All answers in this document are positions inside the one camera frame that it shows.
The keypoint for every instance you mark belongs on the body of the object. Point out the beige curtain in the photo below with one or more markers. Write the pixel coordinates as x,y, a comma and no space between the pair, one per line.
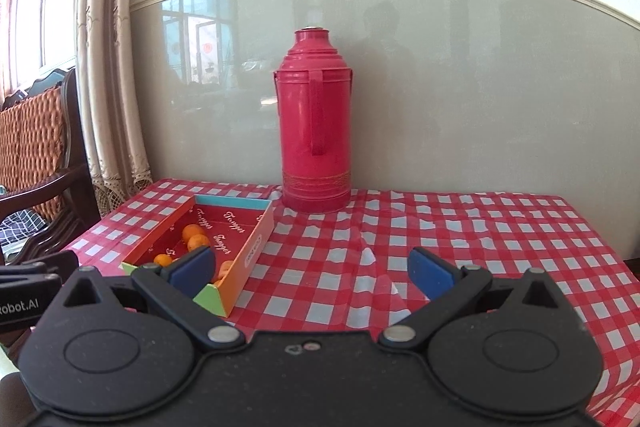
112,82

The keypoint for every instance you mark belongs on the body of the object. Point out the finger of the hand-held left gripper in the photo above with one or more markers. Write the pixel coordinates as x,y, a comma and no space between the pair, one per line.
62,263

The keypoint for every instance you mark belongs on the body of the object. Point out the red cardboard box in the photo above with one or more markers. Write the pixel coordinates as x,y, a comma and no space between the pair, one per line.
247,252

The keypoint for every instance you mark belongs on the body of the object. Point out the wooden chair with orange cushion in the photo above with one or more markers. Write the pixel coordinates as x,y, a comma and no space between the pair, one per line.
35,142

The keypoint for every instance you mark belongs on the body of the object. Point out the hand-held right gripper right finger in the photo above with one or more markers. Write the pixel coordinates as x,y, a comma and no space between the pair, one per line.
430,274

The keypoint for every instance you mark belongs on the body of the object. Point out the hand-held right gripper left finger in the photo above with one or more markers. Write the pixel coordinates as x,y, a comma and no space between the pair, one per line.
192,271

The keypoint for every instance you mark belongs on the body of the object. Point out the blue checkered cloth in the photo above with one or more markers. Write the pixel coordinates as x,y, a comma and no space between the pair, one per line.
20,227

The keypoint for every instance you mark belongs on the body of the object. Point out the red checkered tablecloth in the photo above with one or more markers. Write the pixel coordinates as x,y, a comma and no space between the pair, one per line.
450,247

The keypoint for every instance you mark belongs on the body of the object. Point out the red thermos flask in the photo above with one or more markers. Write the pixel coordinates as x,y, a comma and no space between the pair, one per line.
312,132

